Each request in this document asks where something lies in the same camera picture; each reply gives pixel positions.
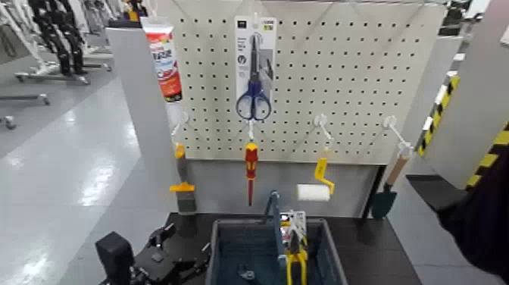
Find yellow grey scraper tool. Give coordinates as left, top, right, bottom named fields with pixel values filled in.
left=169, top=142, right=197, bottom=215

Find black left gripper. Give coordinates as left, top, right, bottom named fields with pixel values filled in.
left=133, top=222, right=213, bottom=285

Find grey display stand base panel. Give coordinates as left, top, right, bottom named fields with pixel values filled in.
left=184, top=158, right=381, bottom=219

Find blue scissors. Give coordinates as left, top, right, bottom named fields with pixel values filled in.
left=233, top=14, right=278, bottom=122

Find white paint roller yellow handle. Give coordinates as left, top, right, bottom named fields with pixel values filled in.
left=296, top=157, right=336, bottom=202

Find black humanoid robot on stand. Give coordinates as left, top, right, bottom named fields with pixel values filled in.
left=27, top=0, right=89, bottom=77

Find white perforated pegboard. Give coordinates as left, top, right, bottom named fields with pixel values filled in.
left=155, top=0, right=448, bottom=166

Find red yellow screwdriver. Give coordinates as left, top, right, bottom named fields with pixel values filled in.
left=244, top=142, right=259, bottom=207

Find white red sealant tube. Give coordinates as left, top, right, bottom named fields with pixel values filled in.
left=139, top=16, right=187, bottom=121

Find yellow black hazard tape strip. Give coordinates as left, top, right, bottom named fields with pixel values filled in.
left=415, top=74, right=461, bottom=158
left=464, top=121, right=509, bottom=190

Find white humanoid robot on stand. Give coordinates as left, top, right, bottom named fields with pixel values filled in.
left=0, top=0, right=51, bottom=74

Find grey teal plastic crate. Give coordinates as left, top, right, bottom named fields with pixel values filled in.
left=205, top=216, right=349, bottom=285

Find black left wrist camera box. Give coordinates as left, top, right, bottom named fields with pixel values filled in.
left=95, top=231, right=136, bottom=285

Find yellow pliers on card package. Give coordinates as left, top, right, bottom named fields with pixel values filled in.
left=279, top=210, right=309, bottom=285

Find dark trowel with wooden handle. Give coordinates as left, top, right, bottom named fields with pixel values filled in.
left=371, top=152, right=411, bottom=220

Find grey partition panel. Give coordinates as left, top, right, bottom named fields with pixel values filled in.
left=421, top=0, right=509, bottom=188

